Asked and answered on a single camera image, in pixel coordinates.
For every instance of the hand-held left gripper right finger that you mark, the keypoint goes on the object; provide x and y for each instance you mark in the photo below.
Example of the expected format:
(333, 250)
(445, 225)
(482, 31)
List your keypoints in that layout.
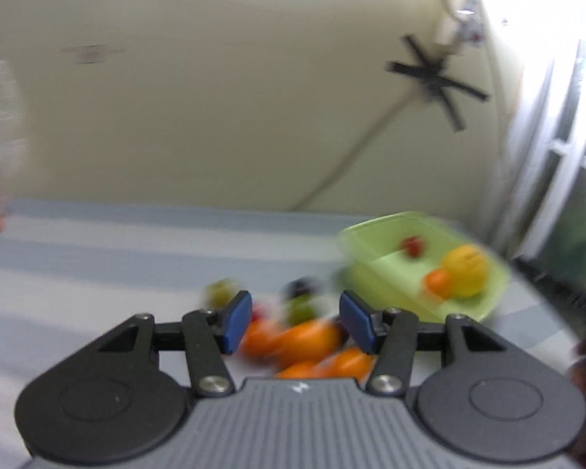
(355, 323)

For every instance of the white wall power adapter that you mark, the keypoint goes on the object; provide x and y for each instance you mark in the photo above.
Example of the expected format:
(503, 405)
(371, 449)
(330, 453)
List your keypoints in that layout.
(449, 14)

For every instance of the white window frame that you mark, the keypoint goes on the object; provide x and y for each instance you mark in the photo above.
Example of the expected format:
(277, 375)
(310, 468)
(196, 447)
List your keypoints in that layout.
(561, 151)

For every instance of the yellow lemon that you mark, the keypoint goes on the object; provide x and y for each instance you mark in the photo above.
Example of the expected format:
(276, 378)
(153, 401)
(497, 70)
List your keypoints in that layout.
(466, 271)

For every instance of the black tape cross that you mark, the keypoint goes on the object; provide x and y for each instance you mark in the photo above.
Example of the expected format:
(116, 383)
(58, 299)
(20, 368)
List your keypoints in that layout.
(432, 75)

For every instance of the light green plastic container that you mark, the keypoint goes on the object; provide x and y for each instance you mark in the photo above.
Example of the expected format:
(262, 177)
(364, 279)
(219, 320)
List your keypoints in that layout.
(395, 273)

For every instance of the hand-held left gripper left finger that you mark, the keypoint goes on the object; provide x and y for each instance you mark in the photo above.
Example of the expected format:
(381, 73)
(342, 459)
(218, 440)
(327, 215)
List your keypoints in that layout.
(237, 323)

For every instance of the grey striped cloth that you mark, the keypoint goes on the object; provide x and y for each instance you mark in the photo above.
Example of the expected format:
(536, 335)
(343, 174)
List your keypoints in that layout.
(102, 264)

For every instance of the green fruit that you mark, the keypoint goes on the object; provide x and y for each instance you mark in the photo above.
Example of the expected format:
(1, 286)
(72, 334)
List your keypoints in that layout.
(301, 310)
(219, 291)

